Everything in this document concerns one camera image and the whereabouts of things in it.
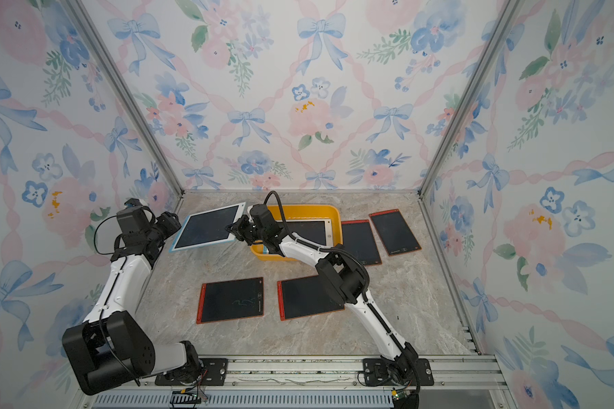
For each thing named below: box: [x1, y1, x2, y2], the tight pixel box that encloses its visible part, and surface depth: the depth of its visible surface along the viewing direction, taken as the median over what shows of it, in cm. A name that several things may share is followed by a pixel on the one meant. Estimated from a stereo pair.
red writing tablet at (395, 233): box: [368, 208, 423, 257], surface depth 109 cm
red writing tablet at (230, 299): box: [196, 276, 265, 325], surface depth 90 cm
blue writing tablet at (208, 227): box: [168, 201, 248, 254], surface depth 96 cm
